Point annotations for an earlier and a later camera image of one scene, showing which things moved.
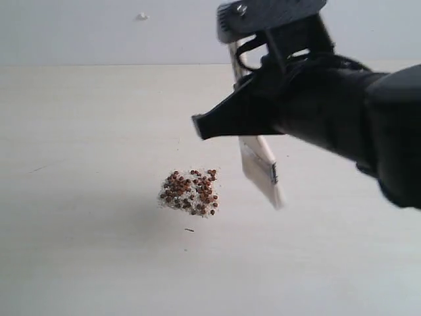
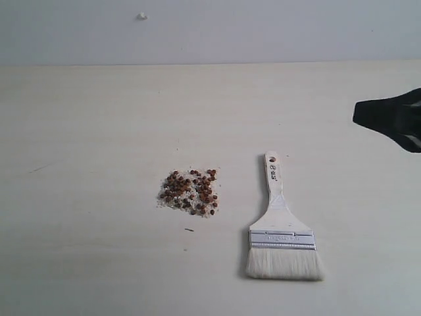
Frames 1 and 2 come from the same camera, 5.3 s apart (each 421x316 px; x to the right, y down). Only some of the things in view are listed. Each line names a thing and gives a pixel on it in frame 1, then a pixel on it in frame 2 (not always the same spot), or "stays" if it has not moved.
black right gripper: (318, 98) to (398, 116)
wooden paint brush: (256, 153) to (281, 245)
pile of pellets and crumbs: (195, 191) stays
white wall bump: (142, 16) stays
